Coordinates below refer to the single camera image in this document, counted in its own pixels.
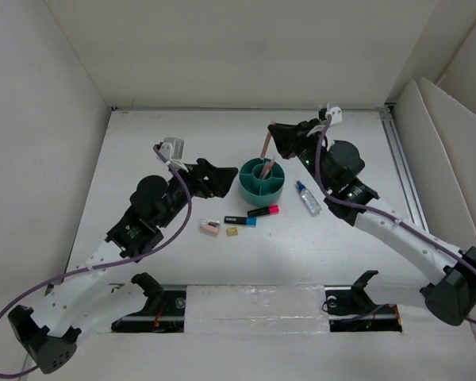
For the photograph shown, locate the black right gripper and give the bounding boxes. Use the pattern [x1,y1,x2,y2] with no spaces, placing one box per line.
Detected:
[267,119,332,193]

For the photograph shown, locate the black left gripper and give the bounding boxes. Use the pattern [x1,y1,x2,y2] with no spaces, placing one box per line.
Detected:
[156,159,236,229]

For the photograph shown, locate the brown translucent pen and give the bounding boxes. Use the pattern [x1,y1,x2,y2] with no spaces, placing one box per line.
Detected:
[259,129,271,160]

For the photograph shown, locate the blue capped black highlighter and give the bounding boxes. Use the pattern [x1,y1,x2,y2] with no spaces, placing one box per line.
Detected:
[224,216,257,227]

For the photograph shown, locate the pink capped black highlighter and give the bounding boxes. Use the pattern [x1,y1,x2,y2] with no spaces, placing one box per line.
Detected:
[247,205,280,218]

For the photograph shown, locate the red translucent pen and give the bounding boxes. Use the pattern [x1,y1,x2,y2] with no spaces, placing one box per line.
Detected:
[264,156,276,179]

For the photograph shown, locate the purple translucent pen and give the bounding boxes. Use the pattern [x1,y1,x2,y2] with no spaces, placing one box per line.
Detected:
[259,161,271,179]

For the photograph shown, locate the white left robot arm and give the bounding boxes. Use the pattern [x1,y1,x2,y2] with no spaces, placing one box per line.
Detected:
[7,159,238,375]

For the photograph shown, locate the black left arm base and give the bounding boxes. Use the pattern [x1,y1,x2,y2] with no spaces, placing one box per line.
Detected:
[111,272,186,333]

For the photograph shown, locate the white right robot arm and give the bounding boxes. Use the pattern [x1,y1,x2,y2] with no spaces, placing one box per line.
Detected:
[267,116,476,326]

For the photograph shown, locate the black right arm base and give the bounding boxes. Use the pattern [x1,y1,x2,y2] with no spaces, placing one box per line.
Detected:
[321,270,403,333]

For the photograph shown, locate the teal round divided organizer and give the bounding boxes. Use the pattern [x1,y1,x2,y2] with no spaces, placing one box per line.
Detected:
[239,158,286,207]

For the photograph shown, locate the pink white mini stapler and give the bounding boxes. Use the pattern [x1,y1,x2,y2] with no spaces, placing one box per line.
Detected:
[199,218,221,237]

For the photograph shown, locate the yellow eraser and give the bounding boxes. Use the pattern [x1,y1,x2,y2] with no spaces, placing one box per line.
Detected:
[226,227,238,237]

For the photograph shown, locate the clear blue-capped spray bottle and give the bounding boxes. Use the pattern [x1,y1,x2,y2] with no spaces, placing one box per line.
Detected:
[296,180,321,217]

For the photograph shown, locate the white foam boards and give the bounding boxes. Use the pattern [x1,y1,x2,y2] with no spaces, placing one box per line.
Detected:
[393,79,476,248]

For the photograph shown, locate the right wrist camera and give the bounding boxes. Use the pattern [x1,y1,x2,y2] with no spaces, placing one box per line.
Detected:
[318,102,343,125]

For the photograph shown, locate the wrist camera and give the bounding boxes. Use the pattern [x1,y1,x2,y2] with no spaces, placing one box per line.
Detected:
[318,102,343,125]
[154,137,185,162]

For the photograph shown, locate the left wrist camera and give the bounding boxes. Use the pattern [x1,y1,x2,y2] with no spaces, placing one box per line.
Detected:
[154,137,185,162]

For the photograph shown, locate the aluminium rail right side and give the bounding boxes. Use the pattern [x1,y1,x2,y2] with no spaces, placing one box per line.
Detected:
[379,102,428,231]

